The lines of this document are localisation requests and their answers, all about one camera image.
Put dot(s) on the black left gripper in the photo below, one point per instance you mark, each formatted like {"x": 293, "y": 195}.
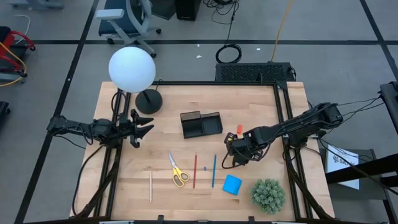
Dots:
{"x": 124, "y": 129}

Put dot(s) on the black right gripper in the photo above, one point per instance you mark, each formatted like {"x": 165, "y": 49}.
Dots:
{"x": 248, "y": 144}

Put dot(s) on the orange eraser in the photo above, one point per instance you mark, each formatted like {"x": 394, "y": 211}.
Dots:
{"x": 239, "y": 129}

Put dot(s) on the blue sticky note pad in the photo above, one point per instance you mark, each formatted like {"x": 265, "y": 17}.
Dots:
{"x": 232, "y": 184}

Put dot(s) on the blue pencil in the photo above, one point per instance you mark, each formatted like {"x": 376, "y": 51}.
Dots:
{"x": 214, "y": 171}

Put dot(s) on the red pencil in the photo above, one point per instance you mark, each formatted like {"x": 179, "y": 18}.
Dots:
{"x": 195, "y": 171}

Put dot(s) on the natural wood pencil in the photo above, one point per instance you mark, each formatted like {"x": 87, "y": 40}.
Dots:
{"x": 150, "y": 186}

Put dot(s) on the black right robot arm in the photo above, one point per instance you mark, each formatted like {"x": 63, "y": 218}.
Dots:
{"x": 298, "y": 123}

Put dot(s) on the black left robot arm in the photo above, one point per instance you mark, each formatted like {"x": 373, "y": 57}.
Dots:
{"x": 77, "y": 129}

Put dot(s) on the black mesh desk organizer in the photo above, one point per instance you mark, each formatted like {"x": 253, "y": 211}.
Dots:
{"x": 202, "y": 125}

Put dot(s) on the blue grey office chair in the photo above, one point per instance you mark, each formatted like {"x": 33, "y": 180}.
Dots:
{"x": 113, "y": 26}

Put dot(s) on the small potted green plant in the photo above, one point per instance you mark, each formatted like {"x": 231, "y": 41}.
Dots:
{"x": 268, "y": 196}

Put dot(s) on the white globe table lamp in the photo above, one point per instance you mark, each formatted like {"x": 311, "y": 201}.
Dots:
{"x": 132, "y": 70}

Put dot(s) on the black mesh computer case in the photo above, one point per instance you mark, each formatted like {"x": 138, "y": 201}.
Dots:
{"x": 248, "y": 72}

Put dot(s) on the white printed paper sheet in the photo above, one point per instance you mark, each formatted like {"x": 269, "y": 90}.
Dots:
{"x": 342, "y": 168}

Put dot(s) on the black box on floor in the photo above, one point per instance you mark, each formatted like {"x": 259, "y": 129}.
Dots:
{"x": 188, "y": 9}

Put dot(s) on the black side stand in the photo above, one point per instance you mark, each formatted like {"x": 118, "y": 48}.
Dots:
{"x": 373, "y": 167}

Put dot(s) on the black furniture piece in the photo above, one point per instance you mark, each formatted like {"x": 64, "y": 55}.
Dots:
{"x": 390, "y": 102}

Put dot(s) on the red and black cart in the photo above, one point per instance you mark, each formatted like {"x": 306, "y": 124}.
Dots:
{"x": 9, "y": 42}

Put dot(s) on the black aluminium table frame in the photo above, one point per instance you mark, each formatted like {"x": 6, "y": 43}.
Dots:
{"x": 217, "y": 83}

